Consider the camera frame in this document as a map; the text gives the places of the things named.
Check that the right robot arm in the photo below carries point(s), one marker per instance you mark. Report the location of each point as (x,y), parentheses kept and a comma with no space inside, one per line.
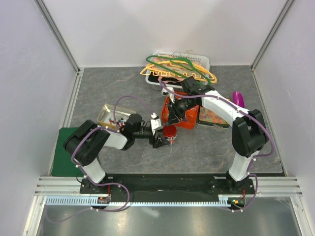
(249,134)

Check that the black garment in basket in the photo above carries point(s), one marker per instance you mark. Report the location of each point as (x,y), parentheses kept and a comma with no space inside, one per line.
(170,82)

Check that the green clothes hanger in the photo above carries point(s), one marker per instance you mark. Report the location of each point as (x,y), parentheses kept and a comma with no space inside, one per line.
(182,70)

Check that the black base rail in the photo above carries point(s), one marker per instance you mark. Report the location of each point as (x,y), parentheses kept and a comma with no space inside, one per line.
(199,183)

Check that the gold tin of gummies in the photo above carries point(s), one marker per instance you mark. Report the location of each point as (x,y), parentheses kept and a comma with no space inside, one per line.
(207,117)

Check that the orange tray of lollipops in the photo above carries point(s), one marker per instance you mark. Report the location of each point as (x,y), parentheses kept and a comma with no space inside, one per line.
(190,118)

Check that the orange clothes hanger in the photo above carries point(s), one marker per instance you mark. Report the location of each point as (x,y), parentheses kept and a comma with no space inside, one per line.
(179,71)

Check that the purple plastic scoop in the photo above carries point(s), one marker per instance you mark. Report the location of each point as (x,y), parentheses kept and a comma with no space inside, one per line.
(237,98)

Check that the red jar lid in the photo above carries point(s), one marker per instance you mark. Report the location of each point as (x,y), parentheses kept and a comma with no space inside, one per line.
(170,131)

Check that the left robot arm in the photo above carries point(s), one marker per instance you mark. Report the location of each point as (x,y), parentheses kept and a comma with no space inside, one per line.
(85,144)

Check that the gold tin of candies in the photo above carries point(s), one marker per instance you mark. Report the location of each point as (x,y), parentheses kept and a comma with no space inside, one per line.
(107,116)

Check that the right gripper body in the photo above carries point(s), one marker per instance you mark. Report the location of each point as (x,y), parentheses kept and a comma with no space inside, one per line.
(181,105)

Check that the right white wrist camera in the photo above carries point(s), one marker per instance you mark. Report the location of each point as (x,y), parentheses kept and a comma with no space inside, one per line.
(164,92)

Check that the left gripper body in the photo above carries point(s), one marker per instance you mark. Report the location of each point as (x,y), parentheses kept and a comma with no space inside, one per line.
(155,141)

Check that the grey cable duct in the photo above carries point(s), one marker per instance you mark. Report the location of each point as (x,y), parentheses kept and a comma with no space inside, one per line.
(102,201)

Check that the clear glass jar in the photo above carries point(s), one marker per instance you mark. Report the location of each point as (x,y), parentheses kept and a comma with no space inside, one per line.
(172,142)

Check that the floral pink cloth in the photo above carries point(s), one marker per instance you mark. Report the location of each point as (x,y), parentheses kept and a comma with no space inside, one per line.
(163,58)

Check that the yellow clothes hanger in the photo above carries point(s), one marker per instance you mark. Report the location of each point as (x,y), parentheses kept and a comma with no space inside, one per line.
(189,70)

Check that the white plastic basket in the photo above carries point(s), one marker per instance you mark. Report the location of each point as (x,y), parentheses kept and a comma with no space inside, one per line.
(202,60)

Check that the green cloth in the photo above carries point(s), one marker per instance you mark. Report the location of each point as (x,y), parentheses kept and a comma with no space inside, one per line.
(62,165)

